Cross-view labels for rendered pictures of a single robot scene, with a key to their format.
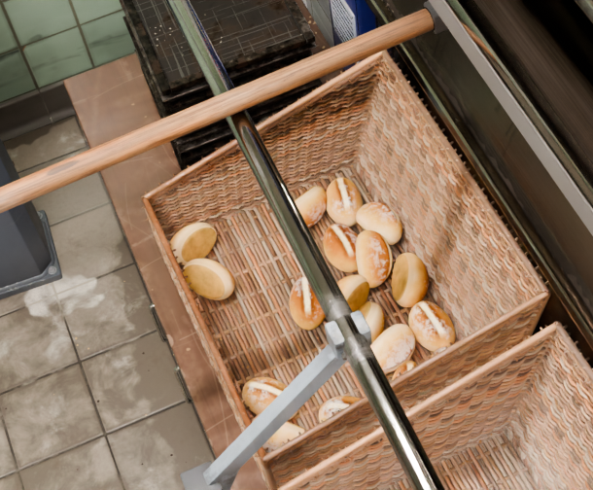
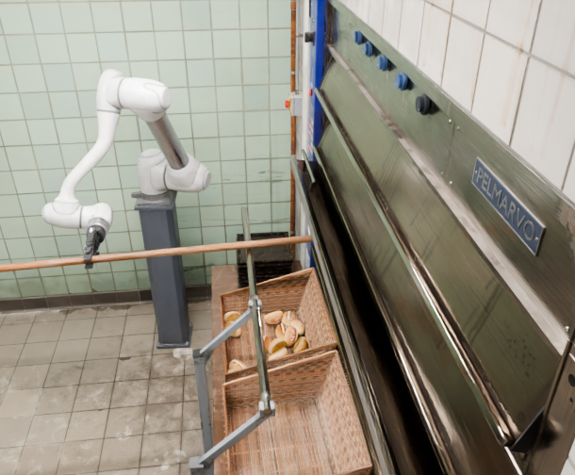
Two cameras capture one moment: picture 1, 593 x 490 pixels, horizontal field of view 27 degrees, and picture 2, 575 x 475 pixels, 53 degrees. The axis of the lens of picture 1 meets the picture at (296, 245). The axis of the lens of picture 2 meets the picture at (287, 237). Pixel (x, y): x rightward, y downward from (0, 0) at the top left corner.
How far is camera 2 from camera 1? 0.96 m
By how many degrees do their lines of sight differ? 24
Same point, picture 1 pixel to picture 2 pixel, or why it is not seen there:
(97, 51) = not seen: hidden behind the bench
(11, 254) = (174, 330)
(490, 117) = not seen: hidden behind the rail
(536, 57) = (326, 230)
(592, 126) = (334, 247)
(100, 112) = (220, 277)
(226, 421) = (221, 373)
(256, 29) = (275, 254)
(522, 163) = not seen: hidden behind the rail
